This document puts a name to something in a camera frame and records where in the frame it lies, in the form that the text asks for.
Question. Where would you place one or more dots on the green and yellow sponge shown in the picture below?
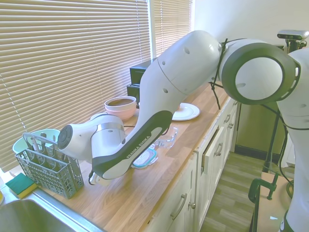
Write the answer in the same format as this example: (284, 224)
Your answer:
(20, 184)

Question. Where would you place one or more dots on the black countertop appliance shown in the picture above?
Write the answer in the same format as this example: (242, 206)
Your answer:
(137, 72)

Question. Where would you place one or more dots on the beige window blind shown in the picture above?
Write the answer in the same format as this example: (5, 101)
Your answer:
(172, 24)
(72, 60)

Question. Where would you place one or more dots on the pink bowl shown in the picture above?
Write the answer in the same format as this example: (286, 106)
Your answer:
(120, 113)

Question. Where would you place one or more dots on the grey camera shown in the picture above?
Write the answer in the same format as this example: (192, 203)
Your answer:
(292, 34)

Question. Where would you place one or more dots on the teal bowl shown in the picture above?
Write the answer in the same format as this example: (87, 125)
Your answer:
(19, 146)

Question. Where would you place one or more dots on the white dinner plate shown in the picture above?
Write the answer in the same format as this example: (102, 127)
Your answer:
(188, 112)

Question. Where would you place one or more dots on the green clamp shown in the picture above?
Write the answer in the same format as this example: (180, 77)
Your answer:
(256, 191)

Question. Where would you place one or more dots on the grey plastic cutlery basket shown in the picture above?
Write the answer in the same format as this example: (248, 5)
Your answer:
(48, 174)

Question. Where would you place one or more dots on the stainless steel double sink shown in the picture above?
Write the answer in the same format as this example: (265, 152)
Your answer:
(36, 217)

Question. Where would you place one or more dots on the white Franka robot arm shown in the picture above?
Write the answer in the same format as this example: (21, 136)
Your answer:
(181, 62)

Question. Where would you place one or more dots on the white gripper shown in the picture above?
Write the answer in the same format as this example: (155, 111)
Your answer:
(101, 180)

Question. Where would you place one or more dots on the silver cabinet knob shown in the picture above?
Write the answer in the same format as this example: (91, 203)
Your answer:
(193, 205)
(230, 125)

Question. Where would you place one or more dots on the white kitchen cabinet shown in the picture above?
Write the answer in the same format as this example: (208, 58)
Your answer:
(212, 174)

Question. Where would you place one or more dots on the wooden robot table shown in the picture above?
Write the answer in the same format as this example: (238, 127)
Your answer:
(272, 212)

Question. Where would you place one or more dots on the black camera stand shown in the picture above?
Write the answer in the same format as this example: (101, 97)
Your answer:
(275, 135)

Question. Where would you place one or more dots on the square glass food container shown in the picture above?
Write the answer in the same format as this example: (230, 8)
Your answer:
(169, 140)

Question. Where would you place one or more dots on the clear lid with teal rim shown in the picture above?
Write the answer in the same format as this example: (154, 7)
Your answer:
(146, 158)

